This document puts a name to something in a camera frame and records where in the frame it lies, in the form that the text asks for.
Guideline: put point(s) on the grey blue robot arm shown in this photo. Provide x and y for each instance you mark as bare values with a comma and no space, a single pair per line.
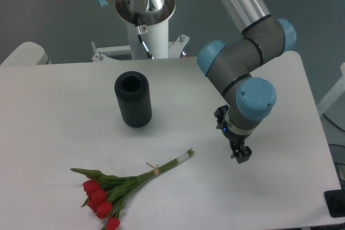
248,99

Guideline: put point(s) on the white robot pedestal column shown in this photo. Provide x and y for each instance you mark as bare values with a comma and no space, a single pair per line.
155,39

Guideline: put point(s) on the white metal base frame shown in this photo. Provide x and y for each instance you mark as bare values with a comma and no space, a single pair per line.
113,51

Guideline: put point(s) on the white furniture at right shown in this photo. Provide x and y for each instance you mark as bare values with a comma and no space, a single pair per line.
332,95

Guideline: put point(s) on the red tulip bouquet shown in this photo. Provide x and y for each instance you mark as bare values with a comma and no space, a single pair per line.
108,194

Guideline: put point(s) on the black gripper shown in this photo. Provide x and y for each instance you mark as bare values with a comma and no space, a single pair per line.
235,135

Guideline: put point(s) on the white rounded side table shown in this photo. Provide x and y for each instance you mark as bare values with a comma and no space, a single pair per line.
27,54

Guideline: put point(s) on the black ribbed vase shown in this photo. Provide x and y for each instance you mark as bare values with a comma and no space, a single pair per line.
133,96

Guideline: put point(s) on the black device at table edge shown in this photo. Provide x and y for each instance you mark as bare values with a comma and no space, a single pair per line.
335,203

